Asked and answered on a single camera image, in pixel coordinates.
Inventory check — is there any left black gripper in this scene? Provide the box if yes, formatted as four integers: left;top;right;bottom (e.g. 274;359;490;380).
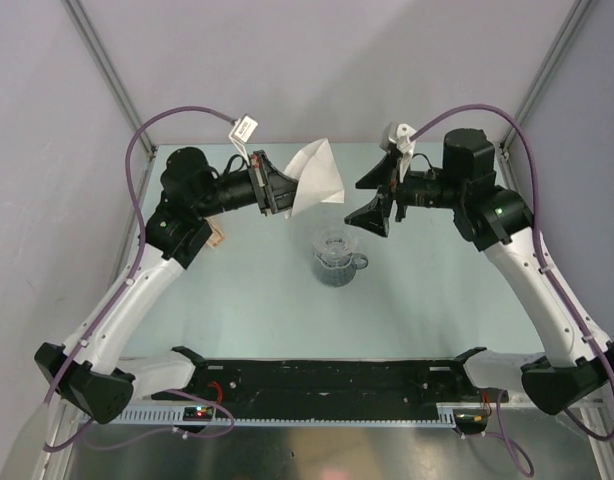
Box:
194;151;319;219

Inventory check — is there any glass coffee server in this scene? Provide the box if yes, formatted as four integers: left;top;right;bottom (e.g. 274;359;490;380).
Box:
312;253;369;288

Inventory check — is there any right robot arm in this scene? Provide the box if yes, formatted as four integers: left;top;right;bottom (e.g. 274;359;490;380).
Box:
344;124;614;415

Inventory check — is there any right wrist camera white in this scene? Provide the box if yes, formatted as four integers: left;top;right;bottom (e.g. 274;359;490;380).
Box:
380;122;417;183

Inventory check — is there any left aluminium frame post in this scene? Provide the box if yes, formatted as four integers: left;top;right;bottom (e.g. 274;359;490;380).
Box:
61;0;156;154

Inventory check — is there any clear glass dripper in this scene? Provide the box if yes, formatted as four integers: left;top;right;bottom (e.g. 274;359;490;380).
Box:
312;220;361;269

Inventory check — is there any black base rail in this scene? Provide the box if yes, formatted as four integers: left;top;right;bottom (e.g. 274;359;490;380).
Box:
136;355;511;420

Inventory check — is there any aluminium frame post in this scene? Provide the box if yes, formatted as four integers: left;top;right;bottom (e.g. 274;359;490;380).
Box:
497;0;596;151
61;0;156;154

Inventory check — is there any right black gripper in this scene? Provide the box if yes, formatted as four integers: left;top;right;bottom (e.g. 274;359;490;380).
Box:
344;152;464;238

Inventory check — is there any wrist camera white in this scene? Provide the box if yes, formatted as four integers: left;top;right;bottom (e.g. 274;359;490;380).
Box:
380;122;417;183
228;114;259;162

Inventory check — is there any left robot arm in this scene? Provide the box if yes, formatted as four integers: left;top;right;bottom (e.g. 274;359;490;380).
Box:
34;147;298;424

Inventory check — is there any right aluminium frame post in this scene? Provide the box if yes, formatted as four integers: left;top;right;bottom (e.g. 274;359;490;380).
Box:
497;0;596;151

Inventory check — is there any white paper coffee filter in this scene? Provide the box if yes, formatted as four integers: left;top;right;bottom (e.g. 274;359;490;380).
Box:
284;138;345;219

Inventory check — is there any white slotted cable duct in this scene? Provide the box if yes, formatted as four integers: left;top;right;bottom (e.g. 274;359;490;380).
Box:
110;404;456;429

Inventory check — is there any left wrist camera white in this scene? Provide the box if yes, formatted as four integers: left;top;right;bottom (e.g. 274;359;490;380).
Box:
228;114;259;162

